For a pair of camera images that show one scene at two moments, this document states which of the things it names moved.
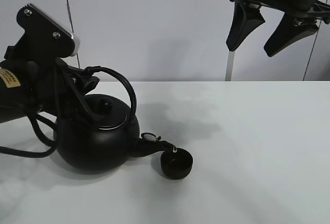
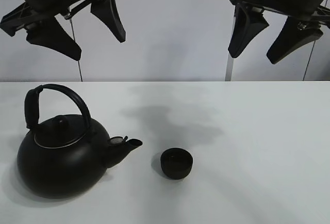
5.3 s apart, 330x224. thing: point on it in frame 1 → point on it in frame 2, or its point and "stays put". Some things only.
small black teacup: (176, 165) stays put
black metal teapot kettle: (113, 144) → (65, 155)
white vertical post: (230, 65) stays put
